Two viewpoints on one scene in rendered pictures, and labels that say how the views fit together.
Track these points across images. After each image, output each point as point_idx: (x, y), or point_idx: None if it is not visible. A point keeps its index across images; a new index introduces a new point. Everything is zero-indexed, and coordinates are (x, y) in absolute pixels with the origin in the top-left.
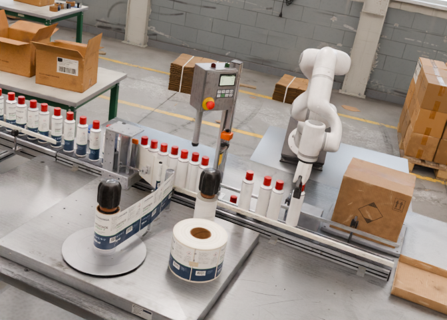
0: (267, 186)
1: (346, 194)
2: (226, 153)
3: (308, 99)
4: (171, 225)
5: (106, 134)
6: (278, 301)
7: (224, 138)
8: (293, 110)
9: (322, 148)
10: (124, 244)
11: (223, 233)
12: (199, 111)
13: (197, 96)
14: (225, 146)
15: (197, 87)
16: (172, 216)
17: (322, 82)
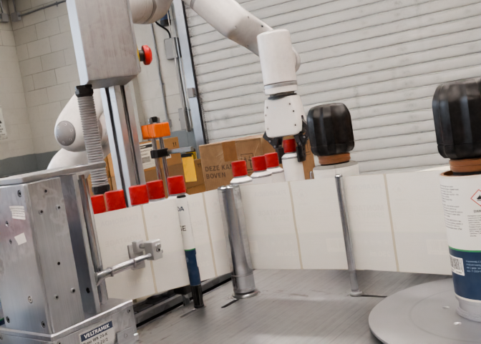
0: (266, 170)
1: None
2: (167, 168)
3: (226, 15)
4: (322, 281)
5: (31, 197)
6: None
7: (163, 134)
8: (79, 129)
9: (295, 66)
10: (450, 295)
11: (443, 167)
12: (137, 74)
13: (118, 44)
14: (167, 149)
15: (106, 25)
16: (280, 285)
17: None
